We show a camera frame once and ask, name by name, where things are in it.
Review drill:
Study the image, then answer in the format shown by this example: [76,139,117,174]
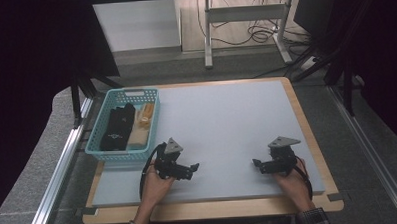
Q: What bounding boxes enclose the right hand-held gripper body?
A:
[266,134,303,177]

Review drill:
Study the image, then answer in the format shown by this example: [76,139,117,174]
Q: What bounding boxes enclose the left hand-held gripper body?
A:
[152,136,187,182]

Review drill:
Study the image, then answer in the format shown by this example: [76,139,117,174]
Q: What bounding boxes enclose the teal plastic basket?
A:
[83,86,163,164]

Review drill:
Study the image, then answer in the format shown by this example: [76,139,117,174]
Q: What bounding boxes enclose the person's left hand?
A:
[139,162,178,210]

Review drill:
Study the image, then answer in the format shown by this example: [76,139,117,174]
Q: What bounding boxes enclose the person's right hand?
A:
[272,157,315,213]

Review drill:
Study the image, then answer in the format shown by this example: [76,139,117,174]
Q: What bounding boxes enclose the grey foam mat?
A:
[88,79,327,208]

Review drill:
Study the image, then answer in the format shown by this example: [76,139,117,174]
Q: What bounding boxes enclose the black tripod stand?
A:
[290,35,359,120]
[68,66,125,129]

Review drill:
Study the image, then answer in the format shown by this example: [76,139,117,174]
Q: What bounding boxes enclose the white power strip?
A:
[299,55,320,71]

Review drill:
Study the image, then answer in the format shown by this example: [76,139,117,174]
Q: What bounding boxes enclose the white panel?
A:
[92,0,182,54]

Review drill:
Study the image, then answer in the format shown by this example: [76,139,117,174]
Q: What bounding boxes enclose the dark curtain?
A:
[329,0,397,152]
[0,0,125,222]

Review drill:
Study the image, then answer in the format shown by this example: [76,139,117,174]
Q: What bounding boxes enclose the left hand-held gripper cable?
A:
[137,142,169,202]

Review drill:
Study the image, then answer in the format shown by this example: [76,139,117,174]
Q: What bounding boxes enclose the hand-held gripper cable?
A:
[137,142,169,202]
[292,156,314,202]

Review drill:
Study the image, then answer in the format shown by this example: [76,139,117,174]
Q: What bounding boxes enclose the right hand-held gripper cable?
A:
[292,156,314,202]

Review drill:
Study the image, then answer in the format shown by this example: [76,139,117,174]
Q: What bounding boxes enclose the aluminium rail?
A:
[20,97,98,224]
[327,83,397,224]

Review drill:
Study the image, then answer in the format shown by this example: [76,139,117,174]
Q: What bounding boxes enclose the black floor cables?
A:
[196,0,313,50]

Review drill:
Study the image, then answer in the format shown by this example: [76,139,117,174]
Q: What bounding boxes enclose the white metal desk frame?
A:
[202,0,294,70]

